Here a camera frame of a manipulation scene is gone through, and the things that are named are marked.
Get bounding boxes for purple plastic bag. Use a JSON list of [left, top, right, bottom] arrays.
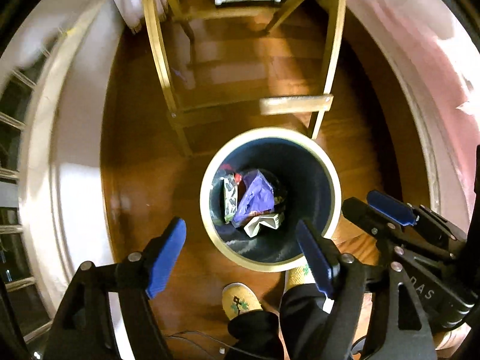
[[232, 169, 275, 228]]

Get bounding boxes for round cream rimmed trash bin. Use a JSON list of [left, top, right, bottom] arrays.
[[199, 127, 342, 272]]

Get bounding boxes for right yellow slipper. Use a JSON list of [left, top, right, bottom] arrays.
[[284, 264, 315, 293]]

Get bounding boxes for yellow slipper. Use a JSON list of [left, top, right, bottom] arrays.
[[284, 264, 315, 293], [221, 282, 262, 320]]

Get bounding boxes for black trouser legs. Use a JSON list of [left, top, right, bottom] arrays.
[[224, 283, 329, 359]]

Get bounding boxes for left yellow slipper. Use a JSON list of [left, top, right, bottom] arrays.
[[221, 282, 262, 320]]

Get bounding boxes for pink bed sheet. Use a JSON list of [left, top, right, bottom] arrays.
[[347, 0, 479, 230]]

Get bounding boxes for metal window grille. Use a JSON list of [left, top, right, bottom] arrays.
[[1, 49, 50, 341]]

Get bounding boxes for wooden folding table frame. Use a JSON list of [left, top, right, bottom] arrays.
[[142, 0, 347, 155]]

